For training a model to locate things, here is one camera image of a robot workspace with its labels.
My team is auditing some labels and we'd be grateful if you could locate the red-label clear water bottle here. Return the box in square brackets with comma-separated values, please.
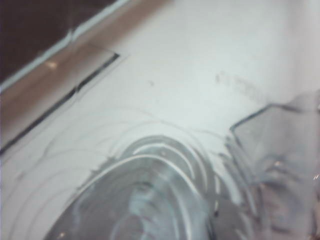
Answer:
[0, 104, 226, 240]

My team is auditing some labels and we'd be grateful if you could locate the clear grey plastic mug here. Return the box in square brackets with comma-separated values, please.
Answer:
[224, 89, 320, 240]

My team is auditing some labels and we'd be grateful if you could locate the brown desk partition panel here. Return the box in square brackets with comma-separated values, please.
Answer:
[0, 0, 133, 86]

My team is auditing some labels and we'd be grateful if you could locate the white desk cable slot cover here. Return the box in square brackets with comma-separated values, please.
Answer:
[0, 48, 123, 156]

